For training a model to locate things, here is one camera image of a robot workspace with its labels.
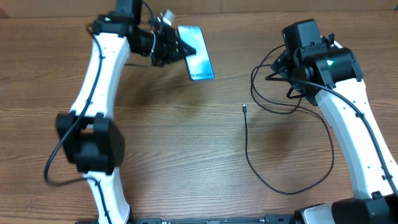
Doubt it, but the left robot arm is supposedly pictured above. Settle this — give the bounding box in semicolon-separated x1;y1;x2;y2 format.
55;1;196;223

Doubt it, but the blue Galaxy smartphone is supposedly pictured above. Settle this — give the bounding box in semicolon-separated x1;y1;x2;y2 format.
177;26;215;81

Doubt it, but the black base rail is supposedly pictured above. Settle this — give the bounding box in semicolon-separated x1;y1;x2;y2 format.
127;214;300;224

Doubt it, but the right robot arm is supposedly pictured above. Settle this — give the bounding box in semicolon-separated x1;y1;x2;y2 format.
268;19;397;223

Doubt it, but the black USB charging cable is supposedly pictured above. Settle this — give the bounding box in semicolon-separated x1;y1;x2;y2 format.
242;44;335;196

